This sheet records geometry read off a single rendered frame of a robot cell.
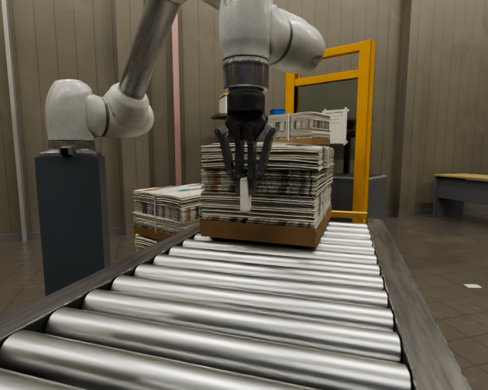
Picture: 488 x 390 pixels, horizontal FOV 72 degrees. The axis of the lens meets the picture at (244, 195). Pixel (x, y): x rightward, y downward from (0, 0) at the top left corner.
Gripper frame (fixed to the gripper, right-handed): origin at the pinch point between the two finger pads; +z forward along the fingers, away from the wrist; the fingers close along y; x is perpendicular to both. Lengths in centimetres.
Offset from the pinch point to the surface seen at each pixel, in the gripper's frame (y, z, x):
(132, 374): 0.6, 13.7, 38.3
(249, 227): 2.0, 8.9, -9.4
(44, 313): 19.2, 13.0, 31.6
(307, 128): 7, -25, -172
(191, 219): 45, 21, -68
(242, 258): 1.0, 13.7, -0.7
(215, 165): 10.5, -5.4, -10.0
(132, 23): 219, -153, -282
